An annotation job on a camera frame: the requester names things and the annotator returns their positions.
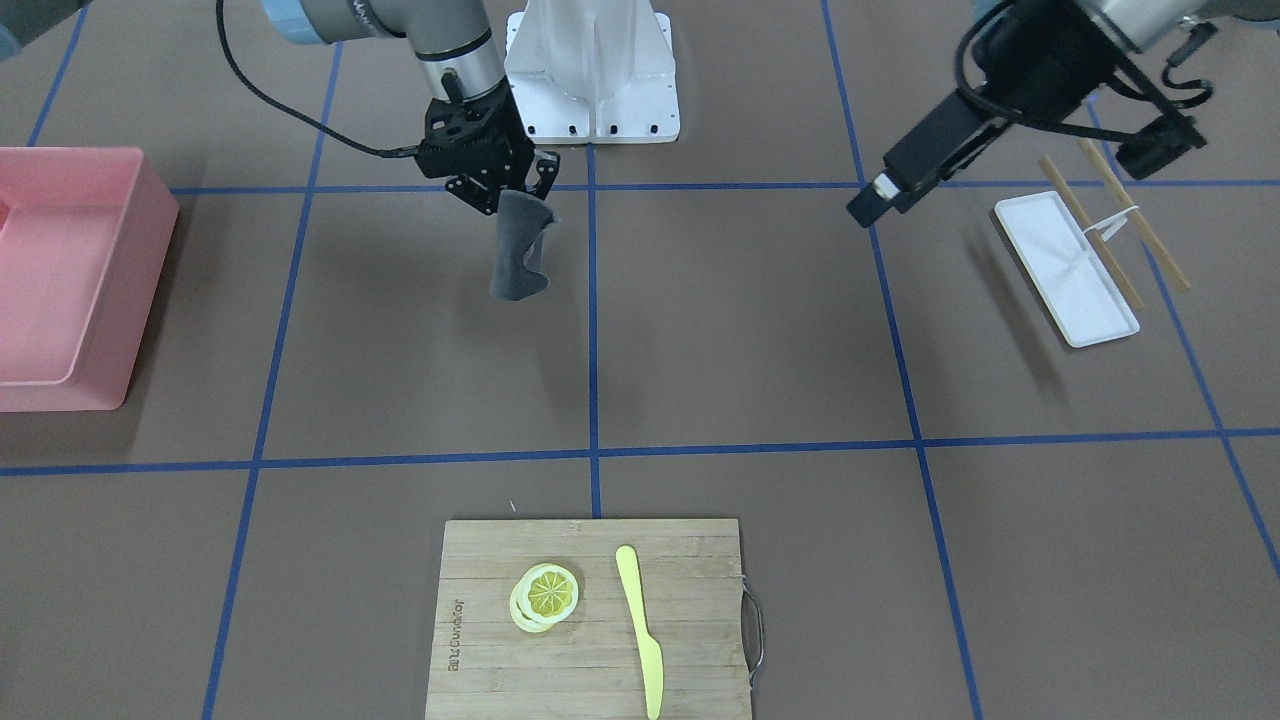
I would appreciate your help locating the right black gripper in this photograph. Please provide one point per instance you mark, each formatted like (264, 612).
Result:
(541, 171)

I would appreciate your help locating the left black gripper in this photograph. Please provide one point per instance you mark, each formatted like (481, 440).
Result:
(1025, 62)

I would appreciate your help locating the grey microfibre cloth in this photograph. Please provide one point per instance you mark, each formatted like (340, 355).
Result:
(522, 222)

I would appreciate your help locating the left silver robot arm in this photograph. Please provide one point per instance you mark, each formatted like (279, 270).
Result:
(1032, 64)

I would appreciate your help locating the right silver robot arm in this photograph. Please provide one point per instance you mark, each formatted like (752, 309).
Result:
(453, 42)

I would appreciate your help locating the white rectangular tray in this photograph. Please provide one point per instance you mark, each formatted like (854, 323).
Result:
(1073, 283)

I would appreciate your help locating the wooden rack lower rod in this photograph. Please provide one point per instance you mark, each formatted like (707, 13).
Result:
(1153, 243)

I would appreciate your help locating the pink plastic bin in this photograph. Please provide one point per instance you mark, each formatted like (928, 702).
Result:
(85, 235)

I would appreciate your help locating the yellow plastic knife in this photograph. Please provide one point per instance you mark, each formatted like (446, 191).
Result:
(648, 648)

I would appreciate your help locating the yellow lemon slices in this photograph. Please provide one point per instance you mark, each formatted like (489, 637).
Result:
(543, 597)

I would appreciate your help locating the bamboo cutting board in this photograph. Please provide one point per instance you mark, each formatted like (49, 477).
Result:
(587, 666)

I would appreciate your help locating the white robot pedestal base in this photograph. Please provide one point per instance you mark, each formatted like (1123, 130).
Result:
(594, 72)

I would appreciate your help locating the white rack bracket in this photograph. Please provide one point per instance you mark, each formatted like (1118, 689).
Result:
(1108, 227)

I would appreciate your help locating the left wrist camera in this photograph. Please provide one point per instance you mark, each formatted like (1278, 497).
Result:
(1156, 146)

